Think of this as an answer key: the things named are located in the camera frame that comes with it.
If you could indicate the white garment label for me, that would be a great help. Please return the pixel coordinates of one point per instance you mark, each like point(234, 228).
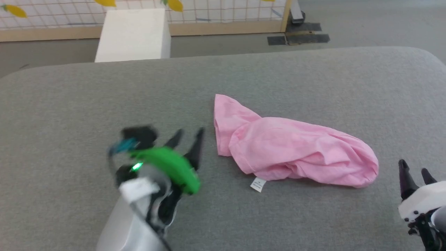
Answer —
point(258, 184)

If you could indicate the pink garment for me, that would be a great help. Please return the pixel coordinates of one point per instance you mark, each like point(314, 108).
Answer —
point(289, 150)

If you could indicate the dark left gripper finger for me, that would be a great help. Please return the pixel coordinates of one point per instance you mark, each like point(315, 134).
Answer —
point(195, 150)
point(175, 138)

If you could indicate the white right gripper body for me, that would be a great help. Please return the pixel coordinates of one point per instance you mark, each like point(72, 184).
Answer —
point(423, 202)

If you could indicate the yellow paper lemon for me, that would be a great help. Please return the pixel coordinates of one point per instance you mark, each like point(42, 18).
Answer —
point(105, 2)
point(174, 5)
point(14, 10)

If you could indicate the wooden framed mesh fence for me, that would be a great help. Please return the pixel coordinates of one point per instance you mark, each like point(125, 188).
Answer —
point(139, 17)

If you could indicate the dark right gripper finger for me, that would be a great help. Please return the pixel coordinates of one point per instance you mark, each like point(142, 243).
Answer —
point(406, 179)
point(428, 177)

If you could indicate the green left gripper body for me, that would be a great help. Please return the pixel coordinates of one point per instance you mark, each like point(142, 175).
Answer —
point(167, 167)

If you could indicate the white box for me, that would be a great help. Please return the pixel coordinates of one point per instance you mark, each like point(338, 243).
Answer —
point(134, 35)

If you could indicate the grey metal stand base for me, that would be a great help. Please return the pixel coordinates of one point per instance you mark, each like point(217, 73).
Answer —
point(297, 14)

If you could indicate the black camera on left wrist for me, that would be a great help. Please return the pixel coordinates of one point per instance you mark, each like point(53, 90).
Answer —
point(137, 137)

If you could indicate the grey fabric sofa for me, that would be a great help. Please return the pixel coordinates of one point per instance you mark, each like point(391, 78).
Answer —
point(223, 153)

